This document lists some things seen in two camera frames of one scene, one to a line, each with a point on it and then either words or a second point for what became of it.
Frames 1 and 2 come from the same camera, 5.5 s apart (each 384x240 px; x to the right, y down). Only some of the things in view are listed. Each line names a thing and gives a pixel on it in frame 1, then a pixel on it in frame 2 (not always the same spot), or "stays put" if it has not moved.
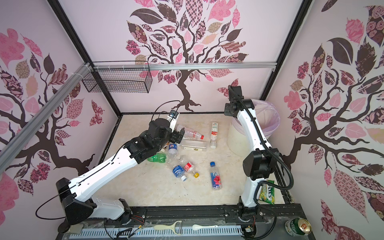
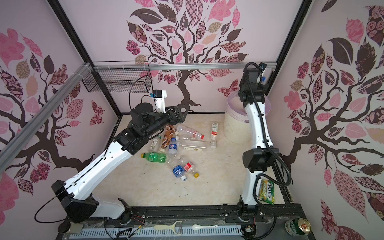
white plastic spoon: [195, 227] stays put
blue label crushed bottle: [179, 171] stays put
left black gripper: [175, 137] → [180, 118]
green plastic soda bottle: [159, 157] stays put
